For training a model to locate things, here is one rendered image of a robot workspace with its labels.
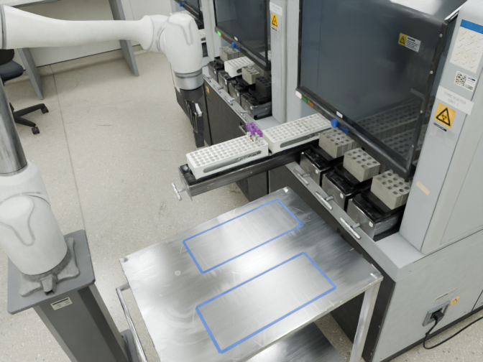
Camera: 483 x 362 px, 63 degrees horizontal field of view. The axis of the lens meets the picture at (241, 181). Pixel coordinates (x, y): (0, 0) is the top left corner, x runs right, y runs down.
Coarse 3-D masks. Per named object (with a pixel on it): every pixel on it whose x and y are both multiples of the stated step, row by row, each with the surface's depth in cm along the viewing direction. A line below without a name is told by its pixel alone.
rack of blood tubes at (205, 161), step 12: (216, 144) 150; (228, 144) 150; (240, 144) 150; (252, 144) 150; (264, 144) 148; (192, 156) 146; (204, 156) 146; (216, 156) 146; (228, 156) 145; (240, 156) 146; (252, 156) 149; (192, 168) 144; (204, 168) 142; (216, 168) 148
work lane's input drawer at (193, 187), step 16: (304, 144) 155; (256, 160) 149; (272, 160) 151; (288, 160) 155; (192, 176) 144; (208, 176) 144; (224, 176) 145; (240, 176) 149; (176, 192) 147; (192, 192) 143
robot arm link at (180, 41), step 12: (168, 24) 112; (180, 24) 111; (192, 24) 112; (168, 36) 113; (180, 36) 112; (192, 36) 113; (168, 48) 115; (180, 48) 113; (192, 48) 114; (168, 60) 120; (180, 60) 116; (192, 60) 116; (180, 72) 119; (192, 72) 119
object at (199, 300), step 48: (288, 192) 133; (192, 240) 120; (240, 240) 118; (288, 240) 117; (336, 240) 116; (144, 288) 107; (192, 288) 106; (240, 288) 105; (288, 288) 104; (336, 288) 103; (192, 336) 96; (240, 336) 95; (288, 336) 151
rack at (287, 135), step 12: (300, 120) 160; (312, 120) 159; (324, 120) 159; (264, 132) 155; (276, 132) 154; (288, 132) 154; (300, 132) 154; (312, 132) 154; (276, 144) 150; (288, 144) 157
